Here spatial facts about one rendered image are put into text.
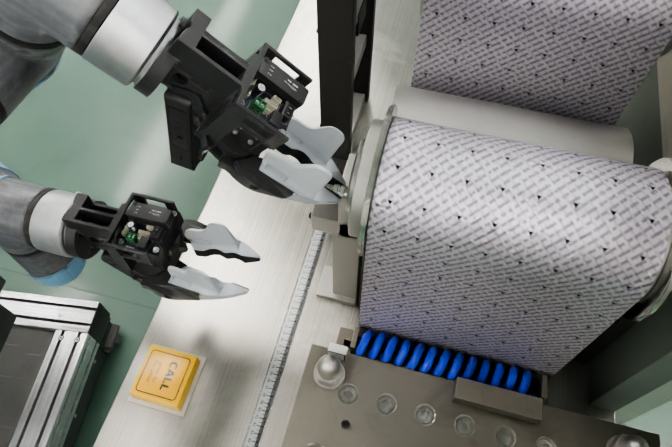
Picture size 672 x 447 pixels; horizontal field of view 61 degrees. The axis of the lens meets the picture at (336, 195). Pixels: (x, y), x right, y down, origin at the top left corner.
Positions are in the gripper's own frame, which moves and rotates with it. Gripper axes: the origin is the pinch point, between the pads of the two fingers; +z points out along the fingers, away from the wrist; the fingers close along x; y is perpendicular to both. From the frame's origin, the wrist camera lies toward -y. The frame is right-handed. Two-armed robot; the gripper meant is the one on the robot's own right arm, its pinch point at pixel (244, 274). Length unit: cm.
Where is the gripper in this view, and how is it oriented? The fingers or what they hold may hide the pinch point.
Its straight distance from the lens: 67.8
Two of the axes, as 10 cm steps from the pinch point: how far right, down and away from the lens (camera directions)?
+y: 0.0, -5.5, -8.4
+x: 2.6, -8.1, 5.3
